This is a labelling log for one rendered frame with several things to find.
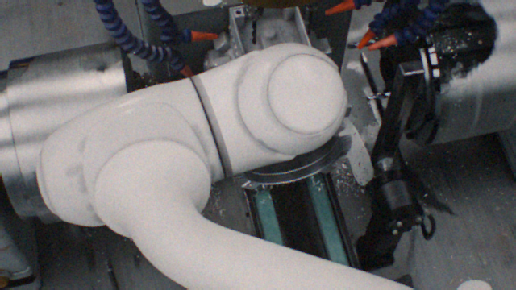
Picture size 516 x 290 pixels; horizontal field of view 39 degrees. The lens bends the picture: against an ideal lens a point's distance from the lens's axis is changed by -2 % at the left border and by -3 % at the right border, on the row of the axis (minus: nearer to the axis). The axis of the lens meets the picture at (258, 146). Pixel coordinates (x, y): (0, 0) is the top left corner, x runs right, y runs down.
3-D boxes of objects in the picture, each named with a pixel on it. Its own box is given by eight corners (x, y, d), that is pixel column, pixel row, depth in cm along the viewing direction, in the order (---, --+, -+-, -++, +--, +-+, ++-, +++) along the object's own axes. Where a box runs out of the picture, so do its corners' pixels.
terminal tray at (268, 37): (227, 37, 115) (226, 8, 109) (293, 25, 117) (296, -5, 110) (245, 101, 110) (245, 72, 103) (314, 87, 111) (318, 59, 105)
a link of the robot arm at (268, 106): (305, 39, 78) (186, 79, 77) (340, 14, 63) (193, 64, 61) (339, 136, 79) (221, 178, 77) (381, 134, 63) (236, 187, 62)
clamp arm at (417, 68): (368, 155, 114) (397, 58, 92) (386, 151, 115) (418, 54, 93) (374, 175, 113) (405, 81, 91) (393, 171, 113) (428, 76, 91)
